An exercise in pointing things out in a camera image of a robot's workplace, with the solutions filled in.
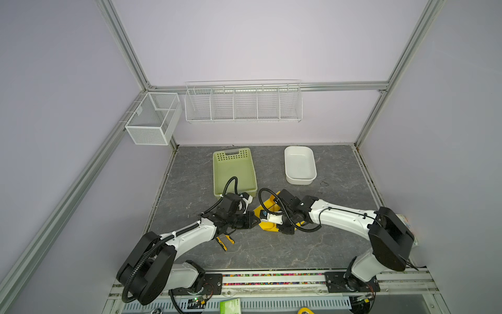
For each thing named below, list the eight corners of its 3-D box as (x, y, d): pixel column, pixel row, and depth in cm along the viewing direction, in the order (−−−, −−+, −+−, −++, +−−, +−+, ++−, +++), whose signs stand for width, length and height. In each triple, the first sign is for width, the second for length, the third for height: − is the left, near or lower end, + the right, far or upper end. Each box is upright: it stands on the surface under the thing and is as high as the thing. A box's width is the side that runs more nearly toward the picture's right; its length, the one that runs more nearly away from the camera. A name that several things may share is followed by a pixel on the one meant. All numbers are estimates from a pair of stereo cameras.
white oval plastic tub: (285, 185, 105) (287, 178, 100) (282, 153, 120) (283, 145, 115) (317, 185, 105) (320, 178, 100) (309, 153, 120) (312, 145, 115)
